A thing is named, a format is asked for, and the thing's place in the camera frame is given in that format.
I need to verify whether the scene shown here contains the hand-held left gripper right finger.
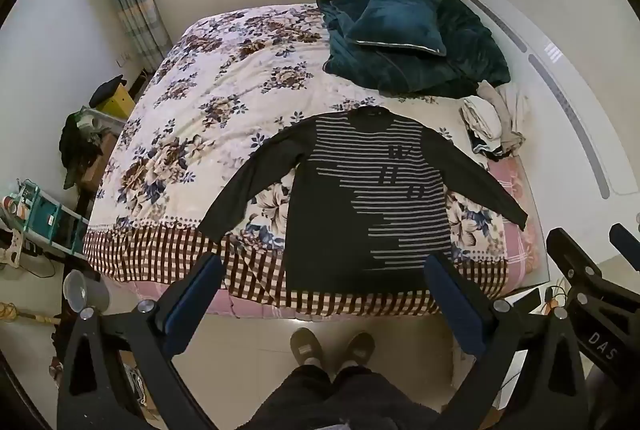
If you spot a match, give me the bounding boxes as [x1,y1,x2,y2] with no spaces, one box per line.
[424,252,587,430]

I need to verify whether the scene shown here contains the yellow box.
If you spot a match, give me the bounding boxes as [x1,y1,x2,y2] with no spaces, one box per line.
[95,84,136,121]

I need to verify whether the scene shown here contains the beige crumpled garment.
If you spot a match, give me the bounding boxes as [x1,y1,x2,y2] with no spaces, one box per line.
[477,80,530,157]

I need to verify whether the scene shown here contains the pink checked bed sheet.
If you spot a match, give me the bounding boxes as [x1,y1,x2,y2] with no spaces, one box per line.
[486,157,549,297]

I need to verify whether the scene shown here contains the dark striped long-sleeve sweater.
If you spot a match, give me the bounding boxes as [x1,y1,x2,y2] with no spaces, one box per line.
[197,106,529,293]

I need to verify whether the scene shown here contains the white headboard with grey stripes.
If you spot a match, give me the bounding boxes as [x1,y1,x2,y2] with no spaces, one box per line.
[452,0,640,198]

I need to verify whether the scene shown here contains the grey slipper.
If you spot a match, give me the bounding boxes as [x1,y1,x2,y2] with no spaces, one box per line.
[342,332,376,367]
[290,327,325,367]

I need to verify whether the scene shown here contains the clear plastic cup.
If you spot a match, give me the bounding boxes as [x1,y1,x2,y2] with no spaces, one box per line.
[62,270,109,313]

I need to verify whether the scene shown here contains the dark fleece pants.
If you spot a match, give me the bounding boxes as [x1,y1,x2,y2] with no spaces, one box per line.
[240,362,441,430]

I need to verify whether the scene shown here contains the teal velvet duvet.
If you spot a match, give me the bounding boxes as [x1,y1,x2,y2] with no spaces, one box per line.
[316,0,512,99]

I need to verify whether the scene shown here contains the teal storage rack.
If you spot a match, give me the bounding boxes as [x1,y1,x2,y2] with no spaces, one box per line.
[10,180,91,259]

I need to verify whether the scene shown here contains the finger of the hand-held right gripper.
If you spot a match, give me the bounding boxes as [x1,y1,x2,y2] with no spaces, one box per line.
[608,223,640,271]
[546,227,603,281]

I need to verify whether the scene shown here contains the floral checked blanket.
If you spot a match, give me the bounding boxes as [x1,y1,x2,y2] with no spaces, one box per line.
[81,4,551,318]

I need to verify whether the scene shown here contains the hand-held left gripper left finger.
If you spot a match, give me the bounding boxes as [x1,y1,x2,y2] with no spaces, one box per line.
[56,251,224,430]

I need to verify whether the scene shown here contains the teal velvet pillow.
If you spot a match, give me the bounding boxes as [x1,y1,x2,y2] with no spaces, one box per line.
[345,0,447,58]

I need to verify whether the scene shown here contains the dark clothes heap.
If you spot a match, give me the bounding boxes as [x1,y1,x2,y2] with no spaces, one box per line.
[59,107,108,191]

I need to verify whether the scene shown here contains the black bag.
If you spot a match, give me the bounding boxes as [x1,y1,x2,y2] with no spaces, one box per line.
[89,74,128,107]

